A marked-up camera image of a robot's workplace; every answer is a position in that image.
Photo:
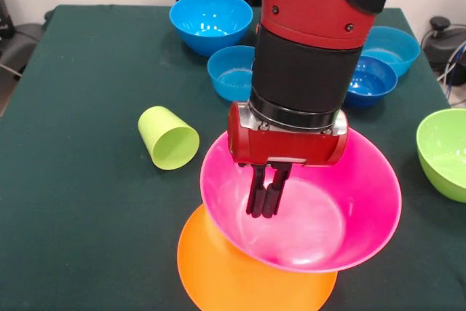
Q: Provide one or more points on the light green cup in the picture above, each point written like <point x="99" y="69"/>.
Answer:
<point x="160" y="129"/>

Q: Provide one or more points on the dark green tablecloth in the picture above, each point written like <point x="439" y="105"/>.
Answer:
<point x="73" y="180"/>

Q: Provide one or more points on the large light orange bowl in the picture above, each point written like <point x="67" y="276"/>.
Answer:
<point x="218" y="274"/>

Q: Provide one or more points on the large pink bowl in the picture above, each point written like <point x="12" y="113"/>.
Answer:
<point x="327" y="216"/>

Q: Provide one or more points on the light green bowl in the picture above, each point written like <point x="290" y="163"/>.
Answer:
<point x="444" y="150"/>

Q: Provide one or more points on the small light blue bowl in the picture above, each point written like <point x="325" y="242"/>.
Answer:
<point x="229" y="78"/>
<point x="400" y="49"/>

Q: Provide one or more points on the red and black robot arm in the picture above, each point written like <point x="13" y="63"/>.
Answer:
<point x="309" y="16"/>

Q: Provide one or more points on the medium blue bowl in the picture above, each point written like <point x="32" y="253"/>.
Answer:
<point x="211" y="16"/>

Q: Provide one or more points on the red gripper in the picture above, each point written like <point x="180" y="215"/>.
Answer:
<point x="284" y="147"/>

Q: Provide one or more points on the dark grey chair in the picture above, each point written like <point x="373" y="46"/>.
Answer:
<point x="22" y="45"/>

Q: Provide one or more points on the small dark blue bowl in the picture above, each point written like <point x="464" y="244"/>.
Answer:
<point x="371" y="85"/>

